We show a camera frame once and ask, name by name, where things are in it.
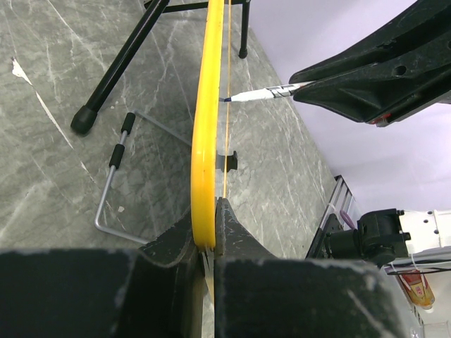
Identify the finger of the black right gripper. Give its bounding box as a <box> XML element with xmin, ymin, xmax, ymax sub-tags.
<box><xmin>290</xmin><ymin>0</ymin><xmax>450</xmax><ymax>83</ymax></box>
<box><xmin>293</xmin><ymin>47</ymin><xmax>450</xmax><ymax>125</ymax></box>

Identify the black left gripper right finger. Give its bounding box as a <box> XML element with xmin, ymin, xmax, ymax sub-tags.
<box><xmin>214</xmin><ymin>198</ymin><xmax>402</xmax><ymax>337</ymax></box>

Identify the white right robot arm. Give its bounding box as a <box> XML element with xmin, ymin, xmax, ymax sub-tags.
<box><xmin>290</xmin><ymin>1</ymin><xmax>450</xmax><ymax>267</ymax></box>

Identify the black perforated music stand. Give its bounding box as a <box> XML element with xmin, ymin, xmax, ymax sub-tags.
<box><xmin>70</xmin><ymin>0</ymin><xmax>252</xmax><ymax>135</ymax></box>

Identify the metal whiteboard stand wire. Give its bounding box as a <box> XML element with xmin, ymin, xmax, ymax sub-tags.
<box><xmin>94</xmin><ymin>109</ymin><xmax>193</xmax><ymax>246</ymax></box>

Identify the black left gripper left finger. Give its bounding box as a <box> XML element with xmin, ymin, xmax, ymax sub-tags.
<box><xmin>1</xmin><ymin>213</ymin><xmax>204</xmax><ymax>337</ymax></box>

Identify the black whiteboard clip foot right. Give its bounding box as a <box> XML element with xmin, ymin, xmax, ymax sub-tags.
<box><xmin>216</xmin><ymin>151</ymin><xmax>238</xmax><ymax>173</ymax></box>

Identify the aluminium extrusion frame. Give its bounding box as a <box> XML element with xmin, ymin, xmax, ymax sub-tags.
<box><xmin>306</xmin><ymin>175</ymin><xmax>357</xmax><ymax>258</ymax></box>

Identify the yellow framed whiteboard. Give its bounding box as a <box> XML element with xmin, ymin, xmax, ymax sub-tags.
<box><xmin>190</xmin><ymin>0</ymin><xmax>240</xmax><ymax>338</ymax></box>

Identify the white blue whiteboard marker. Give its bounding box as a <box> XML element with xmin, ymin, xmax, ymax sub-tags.
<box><xmin>219</xmin><ymin>82</ymin><xmax>312</xmax><ymax>102</ymax></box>

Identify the yellow red labelled bottle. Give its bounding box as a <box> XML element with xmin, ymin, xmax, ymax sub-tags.
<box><xmin>398</xmin><ymin>270</ymin><xmax>435</xmax><ymax>311</ymax></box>

